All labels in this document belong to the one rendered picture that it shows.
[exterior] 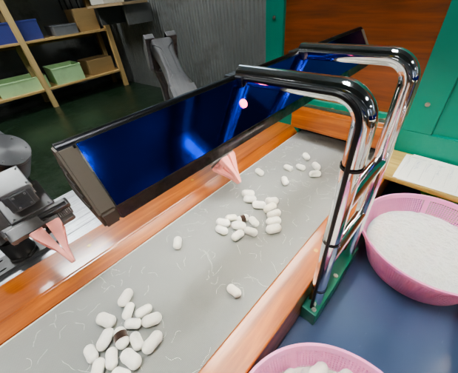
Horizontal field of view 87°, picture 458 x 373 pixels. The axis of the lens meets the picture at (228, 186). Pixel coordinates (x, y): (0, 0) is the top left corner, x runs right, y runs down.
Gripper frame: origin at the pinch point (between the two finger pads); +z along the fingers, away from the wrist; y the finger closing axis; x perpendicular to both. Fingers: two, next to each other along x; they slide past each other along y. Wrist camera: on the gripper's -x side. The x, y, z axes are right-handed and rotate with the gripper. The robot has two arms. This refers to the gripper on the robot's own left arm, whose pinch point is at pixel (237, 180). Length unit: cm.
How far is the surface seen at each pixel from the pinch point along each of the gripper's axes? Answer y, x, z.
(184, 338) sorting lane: -31.8, -4.3, 16.7
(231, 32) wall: 205, 123, -147
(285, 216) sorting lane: 3.0, -2.6, 14.6
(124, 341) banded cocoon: -39.0, -1.5, 10.6
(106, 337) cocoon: -40.9, 0.3, 8.3
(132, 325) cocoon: -36.9, -0.3, 9.5
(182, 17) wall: 200, 163, -221
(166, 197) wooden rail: -13.2, 13.9, -8.6
